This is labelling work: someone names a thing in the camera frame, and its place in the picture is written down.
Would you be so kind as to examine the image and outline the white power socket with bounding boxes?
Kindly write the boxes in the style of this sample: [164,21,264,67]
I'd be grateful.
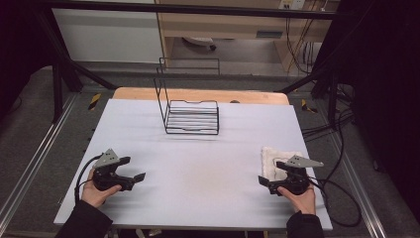
[278,0,306,10]

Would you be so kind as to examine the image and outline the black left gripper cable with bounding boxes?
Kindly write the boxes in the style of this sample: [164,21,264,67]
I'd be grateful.
[74,153,104,204]

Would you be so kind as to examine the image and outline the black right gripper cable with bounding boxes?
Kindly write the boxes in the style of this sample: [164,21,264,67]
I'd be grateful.
[308,177,363,228]

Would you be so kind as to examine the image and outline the white fluffy towel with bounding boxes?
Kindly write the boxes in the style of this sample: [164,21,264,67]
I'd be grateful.
[261,146,303,182]

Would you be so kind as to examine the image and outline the white panel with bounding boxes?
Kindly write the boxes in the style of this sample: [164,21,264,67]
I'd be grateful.
[52,8,164,63]

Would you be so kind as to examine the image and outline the bundle of black floor cables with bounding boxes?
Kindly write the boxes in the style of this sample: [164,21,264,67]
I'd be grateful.
[301,107,357,142]

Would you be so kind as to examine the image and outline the person's right hand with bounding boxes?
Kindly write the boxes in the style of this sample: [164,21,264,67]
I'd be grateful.
[276,183,317,216]

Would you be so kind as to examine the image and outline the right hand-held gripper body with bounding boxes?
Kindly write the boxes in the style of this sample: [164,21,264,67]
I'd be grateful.
[267,155,325,196]

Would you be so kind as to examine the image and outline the yellow black floor tape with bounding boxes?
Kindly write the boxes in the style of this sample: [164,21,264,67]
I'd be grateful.
[300,98,318,114]
[87,92,102,111]

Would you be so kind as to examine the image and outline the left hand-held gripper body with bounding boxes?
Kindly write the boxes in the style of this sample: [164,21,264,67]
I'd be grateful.
[92,148,135,192]

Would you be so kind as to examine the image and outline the hanging desk cables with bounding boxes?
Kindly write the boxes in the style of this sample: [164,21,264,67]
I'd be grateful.
[285,16,319,75]

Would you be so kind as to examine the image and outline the white chair base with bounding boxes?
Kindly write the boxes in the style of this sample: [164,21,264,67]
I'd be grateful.
[181,36,218,53]

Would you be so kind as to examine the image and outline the aluminium floor rail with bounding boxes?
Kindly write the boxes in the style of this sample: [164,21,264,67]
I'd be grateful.
[0,93,79,226]
[325,132,388,238]

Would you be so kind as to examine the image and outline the black wire rack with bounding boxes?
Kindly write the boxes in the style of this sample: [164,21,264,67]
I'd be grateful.
[112,86,290,106]
[154,57,221,136]

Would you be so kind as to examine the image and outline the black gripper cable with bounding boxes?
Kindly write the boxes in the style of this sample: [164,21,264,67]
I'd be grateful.
[308,177,363,228]
[74,153,104,204]

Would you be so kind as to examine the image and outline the black metal frame stand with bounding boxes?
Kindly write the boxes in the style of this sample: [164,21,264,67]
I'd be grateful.
[33,9,118,124]
[276,62,352,131]

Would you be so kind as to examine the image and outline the white table board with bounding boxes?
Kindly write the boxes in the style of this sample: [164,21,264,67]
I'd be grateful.
[53,98,334,231]

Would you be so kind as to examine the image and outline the black curtain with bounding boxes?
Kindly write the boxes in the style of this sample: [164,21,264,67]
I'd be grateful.
[0,0,57,115]
[313,0,420,214]

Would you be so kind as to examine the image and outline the person's left hand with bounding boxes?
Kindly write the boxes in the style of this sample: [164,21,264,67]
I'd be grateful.
[81,168,123,208]

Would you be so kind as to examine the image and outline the black metal frame bar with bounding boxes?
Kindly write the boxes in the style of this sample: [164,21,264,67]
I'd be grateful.
[43,0,341,20]

